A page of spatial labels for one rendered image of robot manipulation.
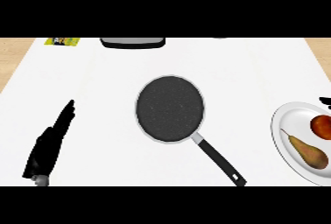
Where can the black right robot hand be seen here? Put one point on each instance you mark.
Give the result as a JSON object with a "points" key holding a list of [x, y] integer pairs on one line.
{"points": [[326, 102]]}

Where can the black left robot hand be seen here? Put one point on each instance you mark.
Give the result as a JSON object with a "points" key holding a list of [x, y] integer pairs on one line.
{"points": [[48, 145]]}

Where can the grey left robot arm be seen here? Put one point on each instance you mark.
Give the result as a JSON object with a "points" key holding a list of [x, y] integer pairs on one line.
{"points": [[42, 180]]}

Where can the red tomato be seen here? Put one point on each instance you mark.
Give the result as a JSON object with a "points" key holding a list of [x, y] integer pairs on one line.
{"points": [[323, 127]]}

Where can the white plate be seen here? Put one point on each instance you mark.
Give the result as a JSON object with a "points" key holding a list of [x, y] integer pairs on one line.
{"points": [[298, 122]]}

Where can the black frying pan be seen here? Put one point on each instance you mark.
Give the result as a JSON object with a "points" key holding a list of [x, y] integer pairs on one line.
{"points": [[171, 109]]}

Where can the brown green pear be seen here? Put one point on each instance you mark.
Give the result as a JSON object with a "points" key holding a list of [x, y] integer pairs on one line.
{"points": [[309, 153]]}

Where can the yellow printed packet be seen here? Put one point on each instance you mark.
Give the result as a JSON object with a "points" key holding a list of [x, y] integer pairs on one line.
{"points": [[63, 41]]}

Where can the dark grey appliance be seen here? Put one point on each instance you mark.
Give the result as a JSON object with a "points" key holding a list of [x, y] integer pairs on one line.
{"points": [[132, 42]]}

